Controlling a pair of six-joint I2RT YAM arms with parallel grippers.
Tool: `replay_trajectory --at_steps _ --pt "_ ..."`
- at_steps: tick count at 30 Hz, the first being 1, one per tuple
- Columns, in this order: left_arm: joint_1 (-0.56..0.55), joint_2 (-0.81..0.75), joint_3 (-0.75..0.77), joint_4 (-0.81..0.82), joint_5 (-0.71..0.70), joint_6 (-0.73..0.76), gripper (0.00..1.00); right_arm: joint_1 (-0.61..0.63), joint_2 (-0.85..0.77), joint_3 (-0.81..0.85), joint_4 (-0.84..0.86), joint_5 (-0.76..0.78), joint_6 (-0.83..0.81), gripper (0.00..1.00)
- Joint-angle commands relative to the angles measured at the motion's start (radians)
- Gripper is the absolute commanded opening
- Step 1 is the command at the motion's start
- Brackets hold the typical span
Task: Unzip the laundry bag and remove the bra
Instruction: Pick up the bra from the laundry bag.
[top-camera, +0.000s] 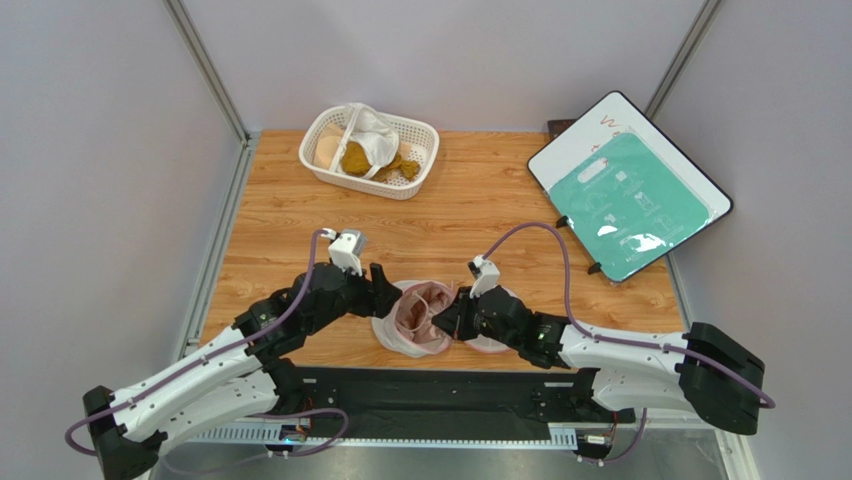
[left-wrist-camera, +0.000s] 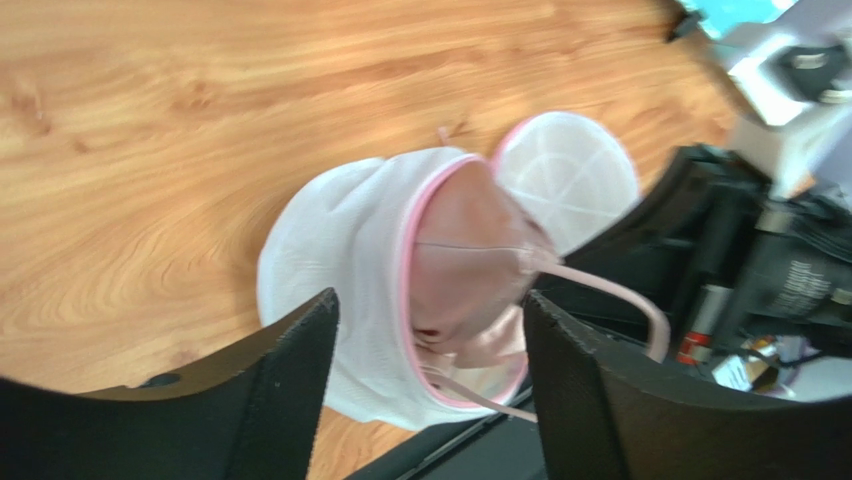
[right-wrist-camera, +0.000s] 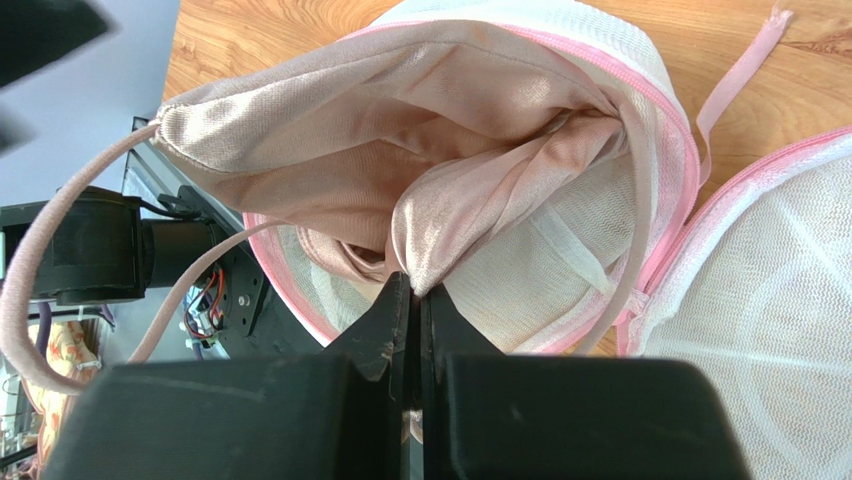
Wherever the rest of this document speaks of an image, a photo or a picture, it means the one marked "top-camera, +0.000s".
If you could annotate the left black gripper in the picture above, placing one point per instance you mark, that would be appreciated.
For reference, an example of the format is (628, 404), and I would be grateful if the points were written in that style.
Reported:
(377, 295)

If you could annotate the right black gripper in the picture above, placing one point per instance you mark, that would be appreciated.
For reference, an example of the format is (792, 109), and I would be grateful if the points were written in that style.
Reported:
(470, 318)

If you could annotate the dusty pink satin bra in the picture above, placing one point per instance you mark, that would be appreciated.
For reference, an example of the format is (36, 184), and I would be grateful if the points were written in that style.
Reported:
(421, 300)

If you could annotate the white mesh laundry bag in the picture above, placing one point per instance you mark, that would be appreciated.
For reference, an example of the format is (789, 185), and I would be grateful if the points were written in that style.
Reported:
(392, 339)

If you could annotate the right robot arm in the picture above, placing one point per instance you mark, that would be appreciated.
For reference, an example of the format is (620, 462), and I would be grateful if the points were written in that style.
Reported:
(702, 371)

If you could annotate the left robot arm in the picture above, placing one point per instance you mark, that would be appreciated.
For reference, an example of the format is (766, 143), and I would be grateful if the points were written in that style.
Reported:
(242, 372)

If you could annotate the white bra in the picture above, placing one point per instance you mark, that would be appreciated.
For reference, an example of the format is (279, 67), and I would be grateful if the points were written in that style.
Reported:
(370, 130)

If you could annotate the peach bra pad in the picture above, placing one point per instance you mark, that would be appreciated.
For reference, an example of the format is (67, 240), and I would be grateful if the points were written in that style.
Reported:
(327, 146)

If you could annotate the mustard brown cloth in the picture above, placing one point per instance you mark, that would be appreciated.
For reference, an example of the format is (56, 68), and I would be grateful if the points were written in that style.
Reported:
(354, 162)

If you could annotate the white plastic basket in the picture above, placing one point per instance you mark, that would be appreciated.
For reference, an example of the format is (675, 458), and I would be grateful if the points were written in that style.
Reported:
(422, 139)

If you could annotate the teal instruction sheet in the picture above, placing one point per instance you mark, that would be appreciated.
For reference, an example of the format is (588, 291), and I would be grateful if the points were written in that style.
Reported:
(627, 207)

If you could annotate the dark brown object behind board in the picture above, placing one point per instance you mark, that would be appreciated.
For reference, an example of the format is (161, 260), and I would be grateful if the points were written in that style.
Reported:
(556, 127)

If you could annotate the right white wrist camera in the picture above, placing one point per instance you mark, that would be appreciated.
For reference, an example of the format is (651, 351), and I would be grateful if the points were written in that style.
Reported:
(486, 275)

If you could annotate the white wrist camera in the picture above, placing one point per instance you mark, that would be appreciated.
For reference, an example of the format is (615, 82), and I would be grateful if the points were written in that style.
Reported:
(486, 275)
(345, 249)

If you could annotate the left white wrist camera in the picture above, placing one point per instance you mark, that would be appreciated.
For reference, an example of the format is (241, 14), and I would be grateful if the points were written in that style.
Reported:
(345, 249)

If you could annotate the white board black frame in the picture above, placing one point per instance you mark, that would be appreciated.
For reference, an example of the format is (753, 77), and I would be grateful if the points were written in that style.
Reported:
(613, 115)

